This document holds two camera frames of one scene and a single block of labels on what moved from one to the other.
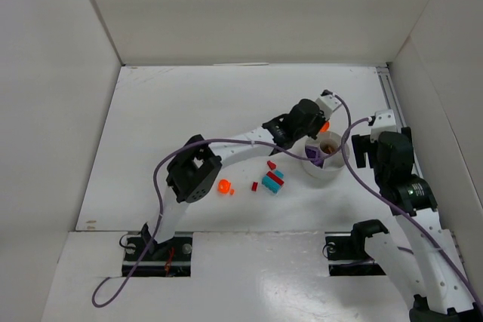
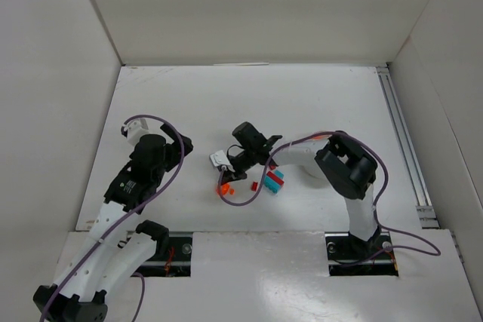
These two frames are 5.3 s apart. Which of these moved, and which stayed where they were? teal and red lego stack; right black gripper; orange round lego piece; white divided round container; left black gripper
Moved: left black gripper; white divided round container; right black gripper
Stayed: teal and red lego stack; orange round lego piece
